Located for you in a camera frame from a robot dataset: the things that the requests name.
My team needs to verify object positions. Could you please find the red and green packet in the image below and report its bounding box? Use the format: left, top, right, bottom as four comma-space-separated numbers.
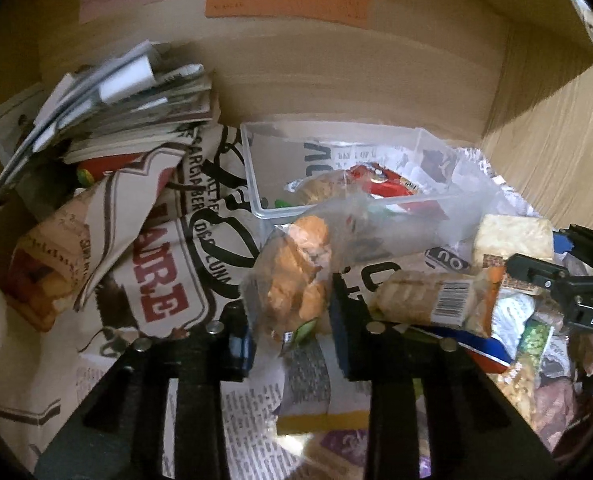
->
75, 152, 152, 188

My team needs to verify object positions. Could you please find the clear bag of orange pastry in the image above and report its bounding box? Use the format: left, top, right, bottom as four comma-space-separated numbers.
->
239, 180, 499, 361

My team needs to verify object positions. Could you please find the brown printed paper bag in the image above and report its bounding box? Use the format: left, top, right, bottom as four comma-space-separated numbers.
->
1, 205, 97, 333

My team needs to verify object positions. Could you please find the stack of folded newspapers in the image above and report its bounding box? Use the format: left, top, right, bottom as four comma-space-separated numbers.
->
0, 40, 222, 211

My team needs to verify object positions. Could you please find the wrapped brown bread roll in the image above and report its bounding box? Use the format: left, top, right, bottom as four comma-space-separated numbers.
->
285, 170, 364, 207

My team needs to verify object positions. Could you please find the yellow label snack packet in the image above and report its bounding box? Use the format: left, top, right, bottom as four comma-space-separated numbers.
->
275, 332, 374, 436

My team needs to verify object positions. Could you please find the blue white red snack packet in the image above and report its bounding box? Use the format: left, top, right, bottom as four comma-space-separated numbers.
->
406, 324, 514, 373

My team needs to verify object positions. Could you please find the purple snack packet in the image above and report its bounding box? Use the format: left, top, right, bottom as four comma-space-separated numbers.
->
303, 427, 434, 480

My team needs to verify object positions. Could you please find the green pea snack packet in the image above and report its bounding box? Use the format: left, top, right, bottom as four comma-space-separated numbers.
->
519, 317, 557, 376

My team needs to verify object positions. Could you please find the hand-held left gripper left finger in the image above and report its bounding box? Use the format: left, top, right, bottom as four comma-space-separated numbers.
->
34, 302, 254, 480

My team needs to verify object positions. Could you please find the newspaper print sheet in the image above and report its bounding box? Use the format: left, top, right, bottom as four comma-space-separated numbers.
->
0, 80, 552, 480

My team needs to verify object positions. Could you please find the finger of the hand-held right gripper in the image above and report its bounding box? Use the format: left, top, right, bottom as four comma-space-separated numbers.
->
505, 254, 577, 297
551, 225, 593, 277

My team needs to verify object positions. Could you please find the clear packet of peanuts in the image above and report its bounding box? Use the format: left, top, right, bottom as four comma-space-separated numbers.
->
493, 360, 544, 426

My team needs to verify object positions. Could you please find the clear plastic container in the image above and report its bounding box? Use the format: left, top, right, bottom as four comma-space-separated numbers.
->
240, 121, 473, 231

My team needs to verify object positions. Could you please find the white crinkled snack packet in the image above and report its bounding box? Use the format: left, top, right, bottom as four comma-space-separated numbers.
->
491, 290, 537, 348

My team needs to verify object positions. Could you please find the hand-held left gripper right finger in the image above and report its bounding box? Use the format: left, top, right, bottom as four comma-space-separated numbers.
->
329, 275, 559, 480

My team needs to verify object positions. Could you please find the wrapped oat bar with barcode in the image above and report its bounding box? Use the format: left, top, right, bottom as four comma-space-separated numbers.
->
371, 269, 502, 338

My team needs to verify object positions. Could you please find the clear packet of square crackers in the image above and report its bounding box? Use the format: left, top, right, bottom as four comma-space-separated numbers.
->
471, 214, 556, 267

